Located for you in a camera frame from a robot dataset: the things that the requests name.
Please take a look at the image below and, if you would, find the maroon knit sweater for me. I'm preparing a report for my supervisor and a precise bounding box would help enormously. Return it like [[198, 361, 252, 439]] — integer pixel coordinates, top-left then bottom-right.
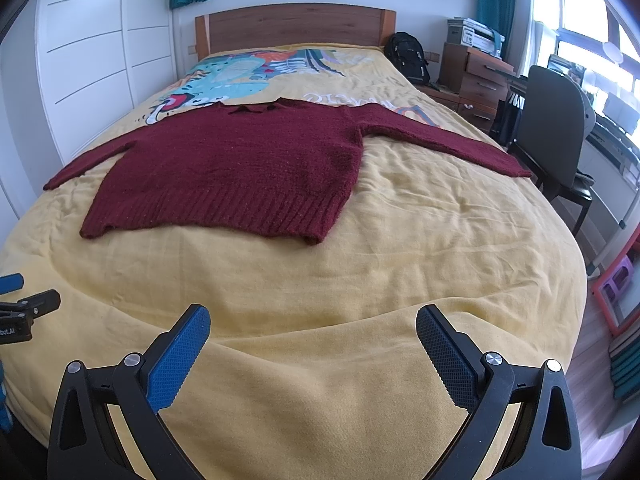
[[45, 99, 527, 245]]

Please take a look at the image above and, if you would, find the red framed pink box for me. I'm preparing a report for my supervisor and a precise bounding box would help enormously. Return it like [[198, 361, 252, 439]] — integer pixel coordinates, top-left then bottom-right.
[[592, 238, 639, 336]]

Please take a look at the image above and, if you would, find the yellow printed bedspread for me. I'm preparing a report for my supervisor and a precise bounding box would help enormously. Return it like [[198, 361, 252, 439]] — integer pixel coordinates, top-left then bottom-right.
[[0, 42, 587, 480]]

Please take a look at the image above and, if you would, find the white wardrobe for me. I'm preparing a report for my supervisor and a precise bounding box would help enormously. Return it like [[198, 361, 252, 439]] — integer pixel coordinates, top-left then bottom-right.
[[1, 0, 177, 235]]

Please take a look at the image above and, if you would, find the dark office chair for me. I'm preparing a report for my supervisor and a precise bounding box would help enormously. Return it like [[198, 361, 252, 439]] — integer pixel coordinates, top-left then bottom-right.
[[509, 65, 596, 235]]

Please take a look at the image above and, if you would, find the wooden headboard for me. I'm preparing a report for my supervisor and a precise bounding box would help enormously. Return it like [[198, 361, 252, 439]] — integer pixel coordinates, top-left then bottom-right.
[[194, 3, 397, 60]]

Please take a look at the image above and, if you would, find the white printer box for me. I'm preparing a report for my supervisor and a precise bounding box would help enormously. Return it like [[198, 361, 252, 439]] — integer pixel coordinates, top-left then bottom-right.
[[447, 18, 504, 58]]

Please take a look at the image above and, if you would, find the black backpack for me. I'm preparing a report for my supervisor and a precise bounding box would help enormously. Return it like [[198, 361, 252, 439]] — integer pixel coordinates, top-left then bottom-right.
[[384, 32, 431, 86]]

